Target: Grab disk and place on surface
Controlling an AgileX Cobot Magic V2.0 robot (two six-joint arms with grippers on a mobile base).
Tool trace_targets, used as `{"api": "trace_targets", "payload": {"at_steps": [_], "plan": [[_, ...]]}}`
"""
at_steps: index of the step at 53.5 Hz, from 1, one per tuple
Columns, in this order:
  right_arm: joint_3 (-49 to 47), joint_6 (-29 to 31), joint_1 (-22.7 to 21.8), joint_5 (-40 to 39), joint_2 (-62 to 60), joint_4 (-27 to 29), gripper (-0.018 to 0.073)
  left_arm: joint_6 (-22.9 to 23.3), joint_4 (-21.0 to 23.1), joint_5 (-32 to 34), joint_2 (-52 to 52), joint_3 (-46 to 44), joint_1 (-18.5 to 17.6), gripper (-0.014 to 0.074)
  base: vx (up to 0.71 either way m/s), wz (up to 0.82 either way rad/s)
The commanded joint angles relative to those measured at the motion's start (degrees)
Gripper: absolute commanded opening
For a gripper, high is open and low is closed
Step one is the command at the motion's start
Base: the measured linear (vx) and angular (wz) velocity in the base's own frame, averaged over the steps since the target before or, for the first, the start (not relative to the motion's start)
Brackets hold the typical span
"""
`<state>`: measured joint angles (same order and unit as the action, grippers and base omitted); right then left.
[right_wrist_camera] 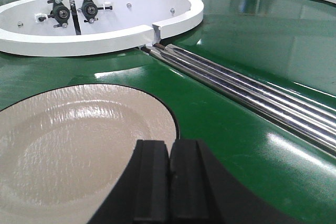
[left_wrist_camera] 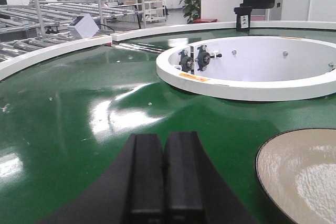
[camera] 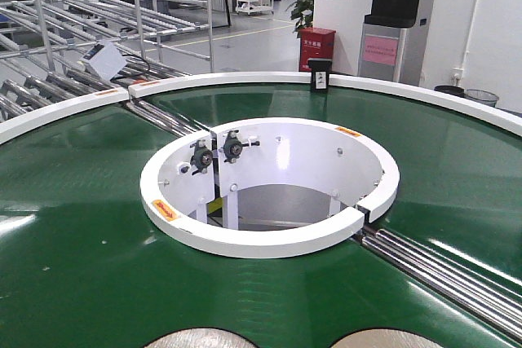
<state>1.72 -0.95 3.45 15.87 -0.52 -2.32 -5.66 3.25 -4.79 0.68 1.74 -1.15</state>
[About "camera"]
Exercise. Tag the beige plate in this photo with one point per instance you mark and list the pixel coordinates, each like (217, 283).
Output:
(201, 337)
(384, 337)

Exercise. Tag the small black sensor box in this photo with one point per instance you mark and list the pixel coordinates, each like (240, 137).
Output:
(320, 69)

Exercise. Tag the red fire equipment box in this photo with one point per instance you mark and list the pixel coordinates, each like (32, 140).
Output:
(315, 43)

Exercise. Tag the white control box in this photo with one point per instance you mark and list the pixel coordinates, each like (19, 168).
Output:
(104, 60)

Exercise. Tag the black and silver water dispenser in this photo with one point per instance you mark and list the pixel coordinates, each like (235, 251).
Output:
(383, 41)

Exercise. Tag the metal roller rack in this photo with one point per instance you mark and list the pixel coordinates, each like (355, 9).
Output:
(77, 25)

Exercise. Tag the white outer conveyor rim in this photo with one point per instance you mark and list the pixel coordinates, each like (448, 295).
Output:
(28, 121)

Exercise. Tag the steel conveyor rollers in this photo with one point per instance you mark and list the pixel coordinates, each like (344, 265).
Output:
(490, 301)

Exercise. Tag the wire mesh waste bin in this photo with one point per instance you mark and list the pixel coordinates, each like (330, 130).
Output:
(482, 97)

